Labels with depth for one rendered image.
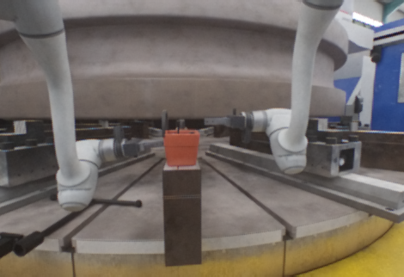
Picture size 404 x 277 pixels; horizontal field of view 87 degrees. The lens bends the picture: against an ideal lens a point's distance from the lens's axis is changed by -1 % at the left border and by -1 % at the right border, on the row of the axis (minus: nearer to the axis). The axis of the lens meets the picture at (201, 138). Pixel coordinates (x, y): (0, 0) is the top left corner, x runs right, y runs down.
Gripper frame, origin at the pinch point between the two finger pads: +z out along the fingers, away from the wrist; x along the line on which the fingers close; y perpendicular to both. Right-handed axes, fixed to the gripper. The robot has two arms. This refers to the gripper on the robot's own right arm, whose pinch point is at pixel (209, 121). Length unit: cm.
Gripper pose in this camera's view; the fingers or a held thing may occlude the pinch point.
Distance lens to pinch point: 89.7
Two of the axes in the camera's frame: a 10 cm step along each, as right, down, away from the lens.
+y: 0.0, -9.9, -1.2
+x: 0.9, 1.2, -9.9
